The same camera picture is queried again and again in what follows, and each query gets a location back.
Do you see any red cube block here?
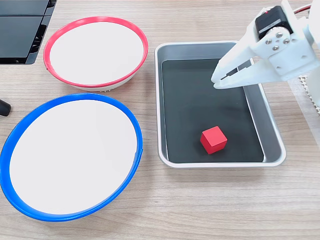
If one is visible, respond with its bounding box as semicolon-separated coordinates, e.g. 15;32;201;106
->
199;125;229;155

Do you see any silver metal tray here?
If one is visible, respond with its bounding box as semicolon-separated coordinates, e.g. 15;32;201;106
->
154;40;287;169

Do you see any white dish red rim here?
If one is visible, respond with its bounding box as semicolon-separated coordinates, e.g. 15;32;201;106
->
42;16;149;92

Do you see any white dish blue rim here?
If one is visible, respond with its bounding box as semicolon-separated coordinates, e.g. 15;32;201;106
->
0;92;144;223

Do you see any white mesh anti-slip pad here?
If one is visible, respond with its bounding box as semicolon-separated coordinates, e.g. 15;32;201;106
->
298;74;320;117

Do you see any clear tape sheet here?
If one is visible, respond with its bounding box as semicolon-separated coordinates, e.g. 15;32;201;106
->
287;74;320;146

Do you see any black flat panel device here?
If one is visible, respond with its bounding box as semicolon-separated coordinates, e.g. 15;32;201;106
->
0;0;58;65

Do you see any small black rounded object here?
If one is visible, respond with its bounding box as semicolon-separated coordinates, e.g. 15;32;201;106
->
0;98;12;117

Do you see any red and black cable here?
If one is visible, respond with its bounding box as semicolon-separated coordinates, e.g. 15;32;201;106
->
293;3;314;14

